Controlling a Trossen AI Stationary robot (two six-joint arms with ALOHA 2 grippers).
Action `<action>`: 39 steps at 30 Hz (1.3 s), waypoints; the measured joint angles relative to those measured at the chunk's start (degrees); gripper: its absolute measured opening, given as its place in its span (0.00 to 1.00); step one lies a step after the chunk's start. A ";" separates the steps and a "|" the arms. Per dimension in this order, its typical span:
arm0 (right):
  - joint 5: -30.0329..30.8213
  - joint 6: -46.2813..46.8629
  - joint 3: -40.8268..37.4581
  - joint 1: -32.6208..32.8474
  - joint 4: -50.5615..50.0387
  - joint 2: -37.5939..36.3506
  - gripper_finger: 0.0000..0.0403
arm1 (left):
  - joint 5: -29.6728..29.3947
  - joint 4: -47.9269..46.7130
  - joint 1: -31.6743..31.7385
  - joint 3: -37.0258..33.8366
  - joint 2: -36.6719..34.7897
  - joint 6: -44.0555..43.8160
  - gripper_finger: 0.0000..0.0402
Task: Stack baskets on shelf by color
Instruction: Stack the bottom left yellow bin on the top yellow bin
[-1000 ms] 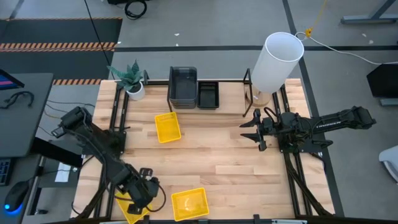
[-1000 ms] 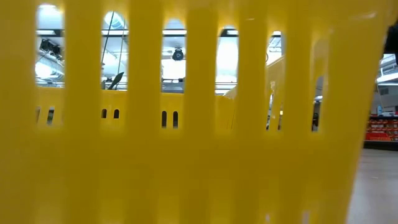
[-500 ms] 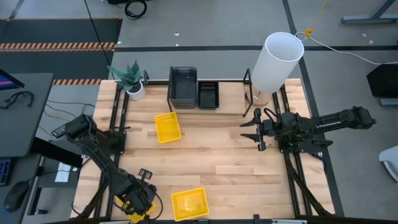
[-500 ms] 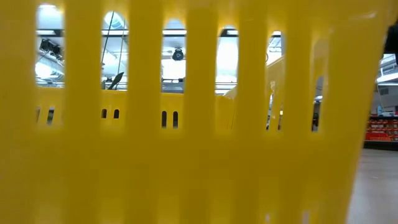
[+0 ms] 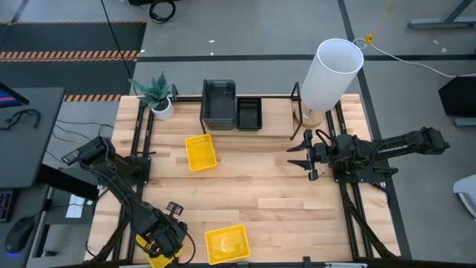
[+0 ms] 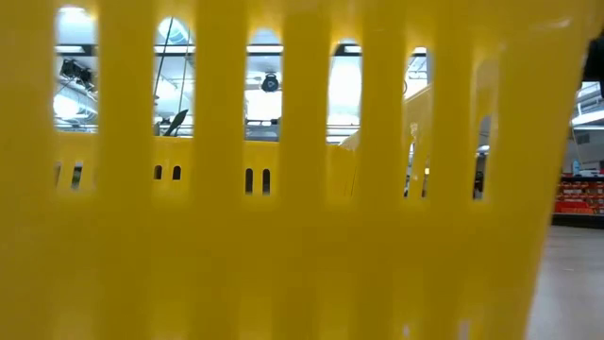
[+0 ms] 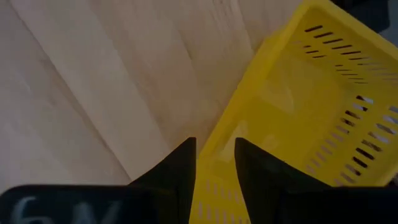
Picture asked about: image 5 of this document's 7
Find black mat hazard stripes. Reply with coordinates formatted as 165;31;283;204
0;20;147;103

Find grey plastic bin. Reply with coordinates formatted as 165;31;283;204
202;79;238;124

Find low wooden shelf metal frame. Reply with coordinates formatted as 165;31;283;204
169;81;304;141

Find black computer mouse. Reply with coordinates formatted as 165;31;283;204
4;215;36;255

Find yellow cable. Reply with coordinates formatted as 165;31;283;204
364;0;393;46

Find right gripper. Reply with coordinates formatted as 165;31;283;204
286;129;335;182

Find computer monitor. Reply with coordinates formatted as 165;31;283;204
0;82;30;109

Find thin black floor cable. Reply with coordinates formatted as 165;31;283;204
100;0;137;96

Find white cable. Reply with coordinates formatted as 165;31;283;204
352;36;476;80

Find black cable on desk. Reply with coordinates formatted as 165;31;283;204
1;108;42;132

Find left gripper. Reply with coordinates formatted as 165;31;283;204
143;217;189;258

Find green plant in white pot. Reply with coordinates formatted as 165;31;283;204
128;71;175;121

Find white chair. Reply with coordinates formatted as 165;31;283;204
452;173;476;221

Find black slotted plastic basket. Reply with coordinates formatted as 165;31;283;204
236;97;263;131

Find grey desk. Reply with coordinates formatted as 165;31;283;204
0;87;65;189

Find table lamp white shade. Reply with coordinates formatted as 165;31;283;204
293;38;364;129

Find grey metal table leg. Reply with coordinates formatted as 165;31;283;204
407;0;476;31

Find coiled black cable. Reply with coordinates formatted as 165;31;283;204
149;0;177;25

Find black keyboard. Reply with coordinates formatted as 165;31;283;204
0;189;16;223

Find black box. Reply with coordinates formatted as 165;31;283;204
438;75;476;118

